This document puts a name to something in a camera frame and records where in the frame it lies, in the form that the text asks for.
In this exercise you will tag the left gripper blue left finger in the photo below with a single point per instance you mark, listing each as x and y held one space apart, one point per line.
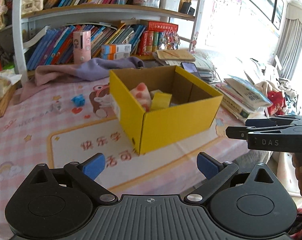
93 166

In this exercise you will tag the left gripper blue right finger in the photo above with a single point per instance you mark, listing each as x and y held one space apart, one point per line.
208 166

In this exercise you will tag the yellow cardboard box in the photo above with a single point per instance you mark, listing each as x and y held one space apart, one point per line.
195 105

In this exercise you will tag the blue plastic bag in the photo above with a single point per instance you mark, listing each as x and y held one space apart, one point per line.
78 100

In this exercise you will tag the yellow tape roll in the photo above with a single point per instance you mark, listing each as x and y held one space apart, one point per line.
160 101

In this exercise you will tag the pink plush pig toy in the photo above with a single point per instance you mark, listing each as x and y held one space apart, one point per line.
142 95

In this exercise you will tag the white square charger block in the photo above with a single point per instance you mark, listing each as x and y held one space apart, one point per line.
153 92

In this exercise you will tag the stack of books and papers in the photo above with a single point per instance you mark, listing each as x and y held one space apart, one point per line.
236 79

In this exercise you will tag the pink checked tablecloth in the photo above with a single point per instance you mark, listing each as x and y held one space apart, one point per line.
48 128

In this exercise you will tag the pink purple cloth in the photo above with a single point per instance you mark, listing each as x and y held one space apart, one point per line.
92 70

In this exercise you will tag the black smartphone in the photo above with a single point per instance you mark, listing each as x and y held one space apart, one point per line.
191 68

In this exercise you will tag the brown envelope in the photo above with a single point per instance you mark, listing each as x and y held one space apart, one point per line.
175 55

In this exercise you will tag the orange white box lower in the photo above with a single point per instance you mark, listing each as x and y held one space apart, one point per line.
115 56

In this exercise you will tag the orange white box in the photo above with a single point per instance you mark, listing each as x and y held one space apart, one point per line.
115 48
115 56

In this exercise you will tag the orange white box upper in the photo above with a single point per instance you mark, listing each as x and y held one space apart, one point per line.
115 48

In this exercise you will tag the row of blue books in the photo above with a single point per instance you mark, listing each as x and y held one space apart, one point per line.
50 46

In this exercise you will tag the white tissue pack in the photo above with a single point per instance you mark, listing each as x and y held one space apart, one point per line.
7 79

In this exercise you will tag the pink cylindrical device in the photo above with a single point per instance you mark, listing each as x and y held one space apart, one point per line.
81 46

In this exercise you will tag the red dictionary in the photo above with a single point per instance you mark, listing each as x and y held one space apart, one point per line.
159 26

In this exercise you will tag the white bookshelf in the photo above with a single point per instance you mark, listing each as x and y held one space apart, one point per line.
56 17

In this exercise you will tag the white pen holder box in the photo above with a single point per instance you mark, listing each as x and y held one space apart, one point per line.
172 5

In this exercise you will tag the cream quilted handbag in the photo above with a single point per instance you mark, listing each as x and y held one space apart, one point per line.
29 6

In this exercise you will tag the alphabet wall poster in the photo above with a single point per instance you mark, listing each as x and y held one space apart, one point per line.
226 14

